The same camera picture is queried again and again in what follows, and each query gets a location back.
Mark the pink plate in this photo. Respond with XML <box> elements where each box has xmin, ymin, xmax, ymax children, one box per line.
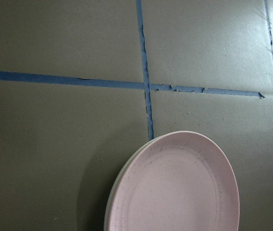
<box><xmin>108</xmin><ymin>132</ymin><xmax>240</xmax><ymax>231</ymax></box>

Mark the cream plate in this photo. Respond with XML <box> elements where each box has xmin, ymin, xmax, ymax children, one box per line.
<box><xmin>103</xmin><ymin>130</ymin><xmax>199</xmax><ymax>231</ymax></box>

